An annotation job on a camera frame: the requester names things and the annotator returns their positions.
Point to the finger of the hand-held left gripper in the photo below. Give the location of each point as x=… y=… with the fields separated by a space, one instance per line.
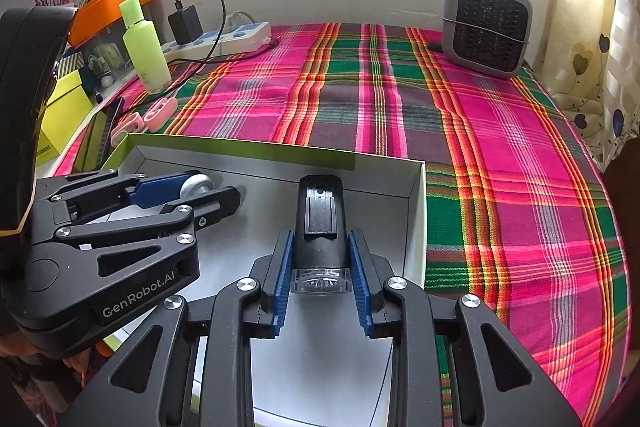
x=212 y=203
x=155 y=190

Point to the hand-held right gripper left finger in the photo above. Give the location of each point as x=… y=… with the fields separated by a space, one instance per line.
x=281 y=279

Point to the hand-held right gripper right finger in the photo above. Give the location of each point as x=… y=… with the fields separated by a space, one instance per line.
x=361 y=279

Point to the white round spool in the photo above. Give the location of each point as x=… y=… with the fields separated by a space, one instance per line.
x=197 y=185

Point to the black flashlight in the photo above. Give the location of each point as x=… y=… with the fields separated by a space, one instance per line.
x=320 y=207

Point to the white cardboard box green sides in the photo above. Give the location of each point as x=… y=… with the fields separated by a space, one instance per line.
x=380 y=187

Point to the yellow-green cardboard box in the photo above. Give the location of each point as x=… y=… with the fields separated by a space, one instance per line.
x=62 y=117

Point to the striped white green box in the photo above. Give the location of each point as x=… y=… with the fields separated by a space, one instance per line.
x=70 y=68

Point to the black smartphone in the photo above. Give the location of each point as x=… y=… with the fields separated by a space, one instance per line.
x=114 y=113

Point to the clear bin with orange lid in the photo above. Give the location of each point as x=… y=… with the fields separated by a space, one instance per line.
x=107 y=4

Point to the light green plastic bottle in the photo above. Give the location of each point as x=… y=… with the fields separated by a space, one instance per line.
x=147 y=52

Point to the pink green plaid cloth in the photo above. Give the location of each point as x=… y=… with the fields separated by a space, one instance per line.
x=450 y=157

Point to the black charger adapter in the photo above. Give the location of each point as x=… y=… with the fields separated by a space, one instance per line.
x=184 y=24

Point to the white power strip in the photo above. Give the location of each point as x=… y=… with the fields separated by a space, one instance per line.
x=235 y=34

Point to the floral patterned cloth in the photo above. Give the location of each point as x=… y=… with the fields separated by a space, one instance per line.
x=35 y=387

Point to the grey space heater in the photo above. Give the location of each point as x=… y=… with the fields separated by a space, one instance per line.
x=487 y=22

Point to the heart print curtain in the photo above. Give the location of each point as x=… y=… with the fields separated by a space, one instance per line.
x=600 y=82

